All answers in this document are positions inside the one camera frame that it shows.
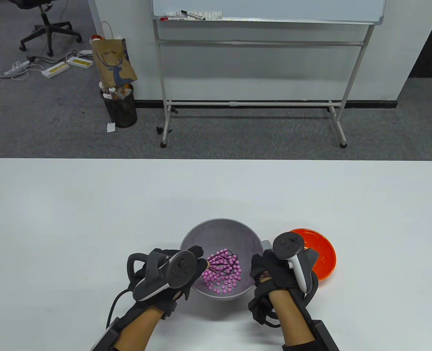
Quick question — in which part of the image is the wire whisk with wooden handle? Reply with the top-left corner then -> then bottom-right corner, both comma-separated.
205,249 -> 238,275

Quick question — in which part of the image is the person's right forearm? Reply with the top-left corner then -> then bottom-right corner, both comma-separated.
268,289 -> 319,346

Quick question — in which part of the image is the whiteboard on metal stand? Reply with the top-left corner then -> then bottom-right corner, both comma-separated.
151,0 -> 387,148

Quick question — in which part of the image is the pile of trash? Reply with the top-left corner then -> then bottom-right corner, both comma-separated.
99,82 -> 133,101

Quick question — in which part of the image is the dark grey handheld controller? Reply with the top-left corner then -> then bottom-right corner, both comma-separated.
272,231 -> 319,304
127,249 -> 197,302

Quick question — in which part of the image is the white eraser box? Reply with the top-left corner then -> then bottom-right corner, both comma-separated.
187,11 -> 223,21

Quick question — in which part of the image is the black cable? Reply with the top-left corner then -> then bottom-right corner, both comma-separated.
106,289 -> 134,329

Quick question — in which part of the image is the person's left forearm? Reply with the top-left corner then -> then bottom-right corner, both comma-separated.
115,305 -> 165,351

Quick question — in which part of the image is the person's left hand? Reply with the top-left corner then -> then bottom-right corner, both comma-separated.
128,246 -> 206,318

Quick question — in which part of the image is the grey plastic salad bowl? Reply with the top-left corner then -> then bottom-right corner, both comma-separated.
179,219 -> 274,301

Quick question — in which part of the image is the brown paper bag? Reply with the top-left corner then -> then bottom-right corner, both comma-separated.
92,21 -> 138,85

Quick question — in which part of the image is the white power strip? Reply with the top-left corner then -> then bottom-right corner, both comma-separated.
4,61 -> 30,77

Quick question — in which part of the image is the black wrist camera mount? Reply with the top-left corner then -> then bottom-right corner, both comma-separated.
90,317 -> 129,351
282,320 -> 340,351

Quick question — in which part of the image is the orange plastic bowl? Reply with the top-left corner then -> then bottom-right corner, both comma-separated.
291,229 -> 337,281

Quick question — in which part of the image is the person's right hand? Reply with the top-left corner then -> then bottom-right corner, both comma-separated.
249,249 -> 306,328

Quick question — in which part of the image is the black office chair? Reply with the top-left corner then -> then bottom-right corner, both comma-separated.
8,0 -> 83,57

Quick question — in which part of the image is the pile of pink plastic beads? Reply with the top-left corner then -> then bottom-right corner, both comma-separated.
202,249 -> 243,294

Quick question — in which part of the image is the black mesh waste bin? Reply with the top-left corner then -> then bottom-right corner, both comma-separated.
100,83 -> 138,128

